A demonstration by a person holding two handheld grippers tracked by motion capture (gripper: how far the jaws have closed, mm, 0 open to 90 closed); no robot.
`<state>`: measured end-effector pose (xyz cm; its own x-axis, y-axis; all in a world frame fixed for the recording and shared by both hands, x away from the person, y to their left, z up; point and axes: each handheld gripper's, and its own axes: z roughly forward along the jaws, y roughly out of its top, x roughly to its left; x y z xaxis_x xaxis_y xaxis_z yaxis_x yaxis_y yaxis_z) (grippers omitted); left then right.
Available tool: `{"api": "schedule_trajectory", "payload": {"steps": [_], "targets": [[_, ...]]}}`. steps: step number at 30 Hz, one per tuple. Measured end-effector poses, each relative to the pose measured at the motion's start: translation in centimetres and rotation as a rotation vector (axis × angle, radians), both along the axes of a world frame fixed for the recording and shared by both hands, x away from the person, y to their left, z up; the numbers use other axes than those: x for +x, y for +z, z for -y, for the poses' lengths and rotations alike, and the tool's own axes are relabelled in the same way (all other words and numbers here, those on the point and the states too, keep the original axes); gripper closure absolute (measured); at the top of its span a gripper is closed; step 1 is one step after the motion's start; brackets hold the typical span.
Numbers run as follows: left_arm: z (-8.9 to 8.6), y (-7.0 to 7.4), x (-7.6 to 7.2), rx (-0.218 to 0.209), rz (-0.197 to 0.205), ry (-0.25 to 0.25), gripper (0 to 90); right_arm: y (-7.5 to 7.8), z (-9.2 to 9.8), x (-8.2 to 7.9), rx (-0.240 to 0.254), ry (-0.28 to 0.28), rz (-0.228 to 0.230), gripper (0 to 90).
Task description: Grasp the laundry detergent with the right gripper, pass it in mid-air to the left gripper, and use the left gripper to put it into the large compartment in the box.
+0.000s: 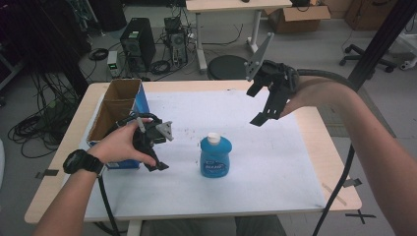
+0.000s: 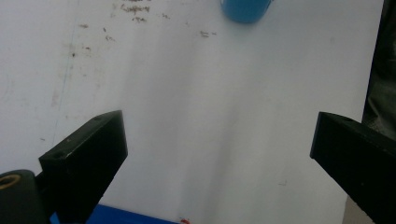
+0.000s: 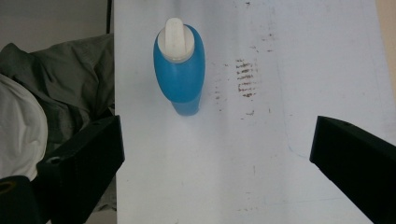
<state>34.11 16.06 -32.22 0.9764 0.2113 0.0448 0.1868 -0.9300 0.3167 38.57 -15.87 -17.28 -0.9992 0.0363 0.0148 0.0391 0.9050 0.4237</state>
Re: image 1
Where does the right hand-held gripper cable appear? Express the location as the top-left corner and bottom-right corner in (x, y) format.
(296, 68), (360, 236)

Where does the light wooden table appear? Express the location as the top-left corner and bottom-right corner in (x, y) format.
(24, 80), (363, 236)

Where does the person's left hand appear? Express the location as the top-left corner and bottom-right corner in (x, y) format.
(87, 117), (157, 167)

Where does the black metal stand post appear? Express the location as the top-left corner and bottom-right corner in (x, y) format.
(346, 0), (417, 92)

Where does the white table mat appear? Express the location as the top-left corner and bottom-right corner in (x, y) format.
(78, 89), (328, 221)

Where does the black tape cross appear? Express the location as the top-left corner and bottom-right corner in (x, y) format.
(344, 209), (377, 225)

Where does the hand-held gripper cable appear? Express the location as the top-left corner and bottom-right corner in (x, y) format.
(96, 112), (162, 236)
(296, 68), (360, 236)

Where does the black curtain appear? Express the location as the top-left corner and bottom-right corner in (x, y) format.
(0, 0), (90, 99)

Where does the person's right hand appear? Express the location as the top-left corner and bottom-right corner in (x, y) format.
(279, 76), (336, 119)

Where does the round black stool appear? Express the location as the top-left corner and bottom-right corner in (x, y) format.
(207, 54), (250, 82)

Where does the black office chair base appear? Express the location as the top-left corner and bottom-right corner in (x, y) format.
(338, 43), (398, 74)

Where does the closed brown cardboard box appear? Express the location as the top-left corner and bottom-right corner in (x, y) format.
(343, 0), (399, 32)

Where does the open computer case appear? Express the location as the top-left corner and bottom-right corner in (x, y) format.
(163, 16), (190, 67)

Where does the loose black floor cable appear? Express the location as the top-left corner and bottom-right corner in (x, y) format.
(201, 23), (244, 47)

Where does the coiled black cable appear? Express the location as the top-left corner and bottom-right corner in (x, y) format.
(149, 59), (171, 76)
(88, 47), (110, 62)

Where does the blue bottle with white cap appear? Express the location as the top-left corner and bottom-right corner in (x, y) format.
(200, 132), (233, 179)

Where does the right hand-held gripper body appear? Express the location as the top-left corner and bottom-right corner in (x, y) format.
(244, 31), (300, 99)

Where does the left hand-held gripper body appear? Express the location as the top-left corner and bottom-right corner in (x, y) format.
(132, 114), (175, 155)

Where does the left hand-held gripper cable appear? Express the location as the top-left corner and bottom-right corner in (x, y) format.
(96, 112), (162, 236)

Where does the black computer tower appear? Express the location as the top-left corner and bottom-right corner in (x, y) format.
(119, 17), (157, 73)

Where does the small grey power supply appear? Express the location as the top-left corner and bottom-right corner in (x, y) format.
(106, 50), (119, 78)

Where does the black wristwatch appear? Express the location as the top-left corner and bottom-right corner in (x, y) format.
(62, 148), (106, 176)

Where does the blue cardboard box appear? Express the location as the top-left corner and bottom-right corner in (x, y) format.
(86, 78), (151, 170)

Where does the beige tape strip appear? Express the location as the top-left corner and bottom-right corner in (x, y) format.
(321, 182), (348, 207)

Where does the grey tape piece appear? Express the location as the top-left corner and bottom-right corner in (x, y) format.
(34, 168), (60, 180)
(342, 177), (363, 189)

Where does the open brown cardboard box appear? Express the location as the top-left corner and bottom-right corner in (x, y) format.
(264, 4), (332, 34)

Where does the bundle of black floor cables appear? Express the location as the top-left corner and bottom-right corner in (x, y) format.
(8, 72), (87, 159)

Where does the white-legged background table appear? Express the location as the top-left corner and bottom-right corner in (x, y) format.
(185, 0), (293, 75)

